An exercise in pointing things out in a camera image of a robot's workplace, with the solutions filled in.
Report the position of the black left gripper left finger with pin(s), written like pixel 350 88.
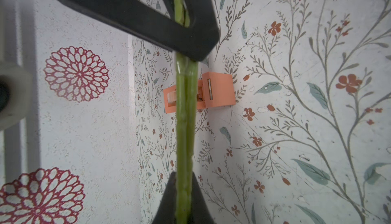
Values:
pixel 167 208

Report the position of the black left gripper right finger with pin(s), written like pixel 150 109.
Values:
pixel 199 210

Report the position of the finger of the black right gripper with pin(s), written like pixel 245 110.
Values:
pixel 132 16

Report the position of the clear tape roll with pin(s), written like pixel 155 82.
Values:
pixel 172 98

